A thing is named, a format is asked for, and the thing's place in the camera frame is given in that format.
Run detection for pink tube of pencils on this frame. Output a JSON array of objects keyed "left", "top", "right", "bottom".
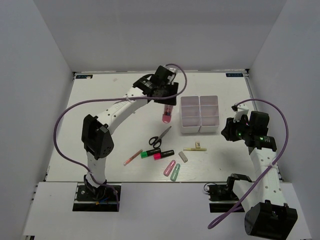
[{"left": 162, "top": 104, "right": 174, "bottom": 124}]

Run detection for black handled scissors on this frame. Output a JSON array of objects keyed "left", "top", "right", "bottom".
[{"left": 148, "top": 126, "right": 172, "bottom": 149}]

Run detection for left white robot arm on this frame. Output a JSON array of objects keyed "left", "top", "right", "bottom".
[{"left": 81, "top": 66, "right": 179, "bottom": 200}]

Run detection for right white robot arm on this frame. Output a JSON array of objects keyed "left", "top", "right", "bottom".
[{"left": 221, "top": 109, "right": 298, "bottom": 240}]

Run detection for left white divided container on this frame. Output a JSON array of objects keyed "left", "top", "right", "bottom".
[{"left": 179, "top": 96, "right": 201, "bottom": 134}]

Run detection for white divided container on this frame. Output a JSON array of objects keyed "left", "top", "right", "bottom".
[
  {"left": 199, "top": 95, "right": 220, "bottom": 134},
  {"left": 179, "top": 96, "right": 201, "bottom": 134}
]

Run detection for right white divided container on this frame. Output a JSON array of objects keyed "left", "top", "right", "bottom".
[{"left": 199, "top": 95, "right": 220, "bottom": 134}]

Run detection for yellow highlighter pen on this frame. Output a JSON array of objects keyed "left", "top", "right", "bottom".
[{"left": 183, "top": 147, "right": 207, "bottom": 152}]

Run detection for grey eraser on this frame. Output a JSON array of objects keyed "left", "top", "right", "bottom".
[{"left": 178, "top": 151, "right": 188, "bottom": 163}]

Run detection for pink capped black marker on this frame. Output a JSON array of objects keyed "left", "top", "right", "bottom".
[{"left": 153, "top": 150, "right": 175, "bottom": 161}]

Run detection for right blue table label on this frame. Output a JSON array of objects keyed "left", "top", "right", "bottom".
[{"left": 225, "top": 72, "right": 244, "bottom": 78}]

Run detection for blue table label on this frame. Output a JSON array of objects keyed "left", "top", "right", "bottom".
[
  {"left": 75, "top": 74, "right": 93, "bottom": 79},
  {"left": 225, "top": 72, "right": 244, "bottom": 78}
]

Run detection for green capped black marker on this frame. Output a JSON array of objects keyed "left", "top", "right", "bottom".
[{"left": 140, "top": 148, "right": 161, "bottom": 159}]

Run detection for green correction tape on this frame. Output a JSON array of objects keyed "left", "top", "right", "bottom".
[{"left": 170, "top": 163, "right": 181, "bottom": 182}]

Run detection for pink correction tape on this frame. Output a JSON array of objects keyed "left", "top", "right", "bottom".
[{"left": 163, "top": 160, "right": 176, "bottom": 177}]

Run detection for orange pen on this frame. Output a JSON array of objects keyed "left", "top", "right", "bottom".
[{"left": 123, "top": 149, "right": 143, "bottom": 166}]

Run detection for left blue table label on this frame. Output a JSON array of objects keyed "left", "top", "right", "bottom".
[{"left": 75, "top": 74, "right": 93, "bottom": 79}]

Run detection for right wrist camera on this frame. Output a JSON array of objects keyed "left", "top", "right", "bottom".
[{"left": 231, "top": 103, "right": 249, "bottom": 123}]

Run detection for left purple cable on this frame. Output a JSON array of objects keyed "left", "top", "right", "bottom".
[{"left": 54, "top": 63, "right": 189, "bottom": 212}]

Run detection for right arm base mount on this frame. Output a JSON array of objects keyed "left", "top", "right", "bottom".
[{"left": 203, "top": 179, "right": 252, "bottom": 213}]

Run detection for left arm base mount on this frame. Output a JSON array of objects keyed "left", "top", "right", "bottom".
[{"left": 72, "top": 184, "right": 120, "bottom": 212}]

